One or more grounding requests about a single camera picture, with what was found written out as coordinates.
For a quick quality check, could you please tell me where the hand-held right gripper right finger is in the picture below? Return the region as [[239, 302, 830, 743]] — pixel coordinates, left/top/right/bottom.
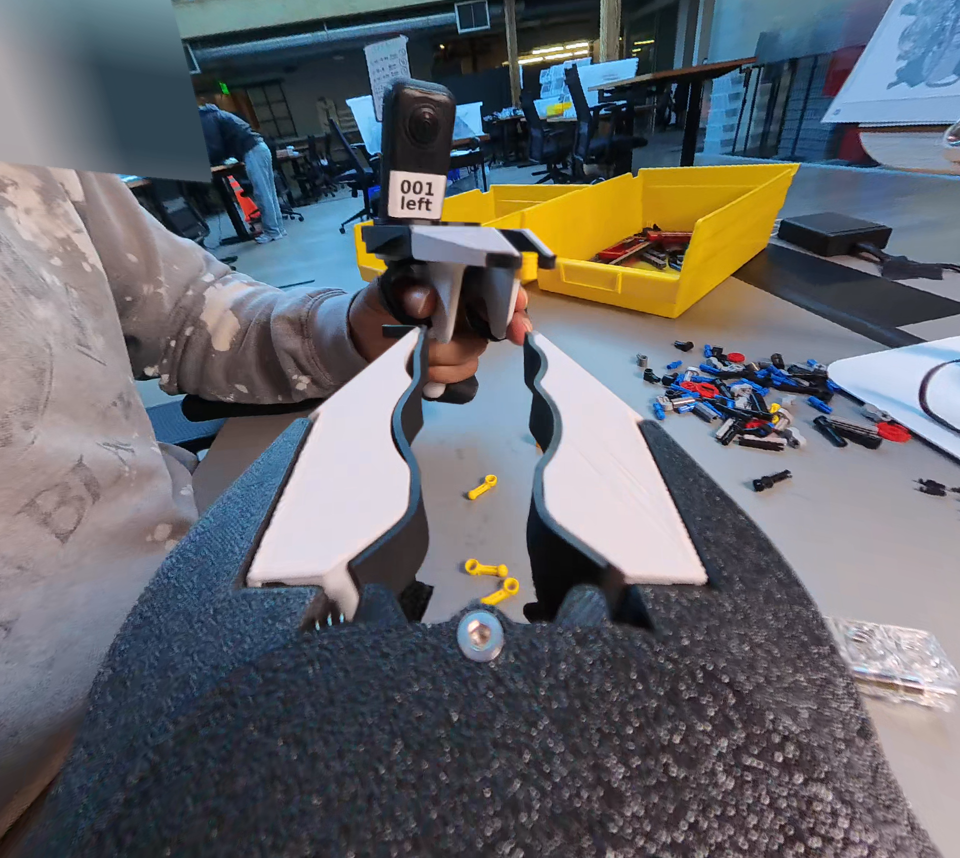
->
[[523, 332, 710, 623]]

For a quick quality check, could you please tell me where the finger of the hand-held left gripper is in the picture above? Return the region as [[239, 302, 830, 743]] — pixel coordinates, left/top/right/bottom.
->
[[468, 230, 524, 270], [411, 230, 475, 269]]

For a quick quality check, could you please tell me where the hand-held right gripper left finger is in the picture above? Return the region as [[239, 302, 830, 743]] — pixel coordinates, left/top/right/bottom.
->
[[246, 327, 432, 623]]

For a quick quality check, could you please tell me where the person's left forearm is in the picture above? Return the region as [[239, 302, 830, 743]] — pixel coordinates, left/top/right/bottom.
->
[[135, 228, 370, 408]]

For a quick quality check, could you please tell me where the grey desk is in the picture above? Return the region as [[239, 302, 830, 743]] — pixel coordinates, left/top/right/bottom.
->
[[191, 153, 960, 858]]

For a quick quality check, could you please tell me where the black desk mat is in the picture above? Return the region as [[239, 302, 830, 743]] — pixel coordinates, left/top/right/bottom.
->
[[731, 245, 960, 349]]

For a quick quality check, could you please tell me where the person's left hand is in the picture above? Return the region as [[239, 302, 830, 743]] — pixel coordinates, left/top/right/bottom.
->
[[348, 273, 535, 403]]

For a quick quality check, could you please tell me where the yellow storage bin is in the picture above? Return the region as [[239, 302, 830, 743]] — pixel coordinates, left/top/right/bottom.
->
[[521, 162, 801, 319], [354, 183, 594, 285]]

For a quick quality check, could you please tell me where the white flip chart sheet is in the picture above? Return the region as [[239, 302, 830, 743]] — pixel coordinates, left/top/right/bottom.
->
[[363, 35, 411, 124]]

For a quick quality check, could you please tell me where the black office chair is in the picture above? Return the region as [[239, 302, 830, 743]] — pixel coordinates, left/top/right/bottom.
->
[[327, 116, 381, 234], [562, 63, 648, 184], [519, 92, 573, 186]]

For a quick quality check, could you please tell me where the heap of red black parts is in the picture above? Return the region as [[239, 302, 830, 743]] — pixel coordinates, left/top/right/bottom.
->
[[592, 224, 695, 272]]

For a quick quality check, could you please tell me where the ceiling light panel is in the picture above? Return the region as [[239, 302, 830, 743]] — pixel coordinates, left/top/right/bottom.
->
[[517, 42, 594, 66]]

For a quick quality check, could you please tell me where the pile of small building parts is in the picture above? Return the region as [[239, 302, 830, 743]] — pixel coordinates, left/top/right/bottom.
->
[[636, 339, 912, 453]]

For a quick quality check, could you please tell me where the wooden high table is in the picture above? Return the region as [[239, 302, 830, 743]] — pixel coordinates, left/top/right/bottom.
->
[[592, 57, 759, 168]]

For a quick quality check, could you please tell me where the white board with motor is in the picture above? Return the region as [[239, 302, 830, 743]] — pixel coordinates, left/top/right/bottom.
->
[[827, 337, 960, 462]]

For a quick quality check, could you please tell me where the clear plastic building piece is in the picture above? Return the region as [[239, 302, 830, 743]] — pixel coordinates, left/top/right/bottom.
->
[[823, 617, 960, 713]]

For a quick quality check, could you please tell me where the black power adapter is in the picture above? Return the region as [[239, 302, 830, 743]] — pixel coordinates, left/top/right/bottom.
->
[[777, 212, 894, 258]]

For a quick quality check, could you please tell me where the metal air duct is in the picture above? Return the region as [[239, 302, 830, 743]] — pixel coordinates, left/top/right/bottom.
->
[[187, 18, 460, 66]]

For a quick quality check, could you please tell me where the black cable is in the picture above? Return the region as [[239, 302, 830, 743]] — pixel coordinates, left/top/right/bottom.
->
[[855, 241, 946, 282]]

